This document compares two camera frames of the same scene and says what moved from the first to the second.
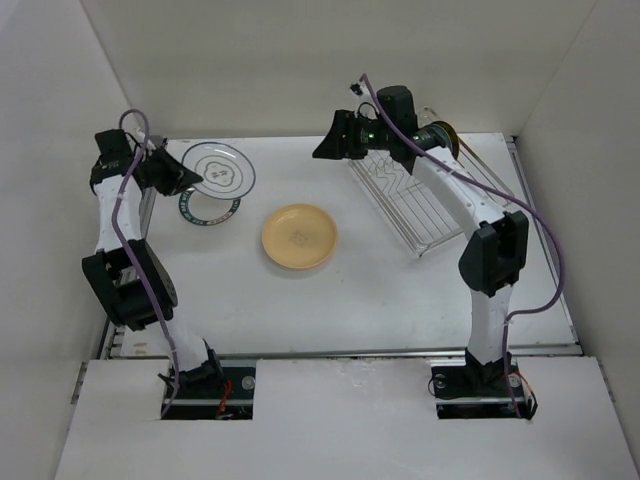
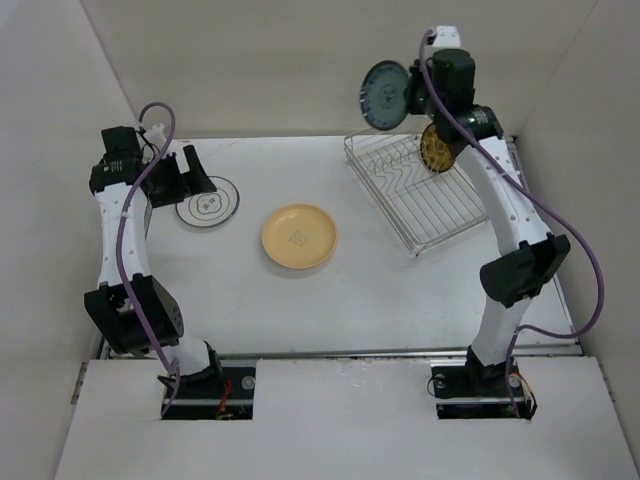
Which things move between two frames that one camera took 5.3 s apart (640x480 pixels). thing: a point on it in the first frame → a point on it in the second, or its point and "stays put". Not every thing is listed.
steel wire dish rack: [415, 211] stays put
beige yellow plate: [299, 235] stays put
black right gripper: [337, 146] → [416, 76]
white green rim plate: [225, 171] → [210, 208]
